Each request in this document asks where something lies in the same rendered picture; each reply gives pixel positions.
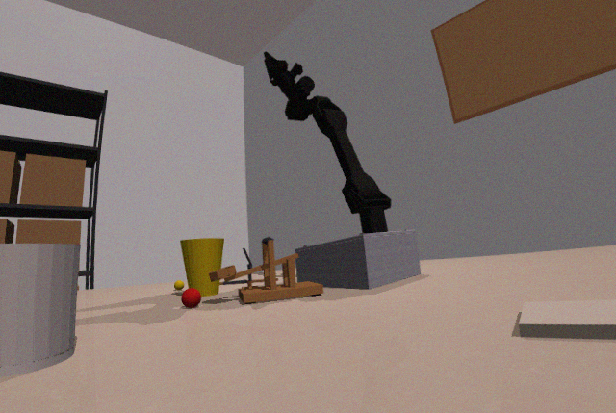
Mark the yellow tapered cup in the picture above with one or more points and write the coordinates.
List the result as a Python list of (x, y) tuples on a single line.
[(202, 256)]

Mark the red ball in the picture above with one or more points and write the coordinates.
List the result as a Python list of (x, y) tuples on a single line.
[(191, 298)]

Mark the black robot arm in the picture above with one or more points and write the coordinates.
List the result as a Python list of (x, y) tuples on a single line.
[(361, 192)]

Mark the grey cylinder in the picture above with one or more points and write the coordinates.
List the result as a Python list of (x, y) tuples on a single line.
[(38, 295)]

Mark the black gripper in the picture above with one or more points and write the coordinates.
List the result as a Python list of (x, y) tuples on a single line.
[(277, 70)]

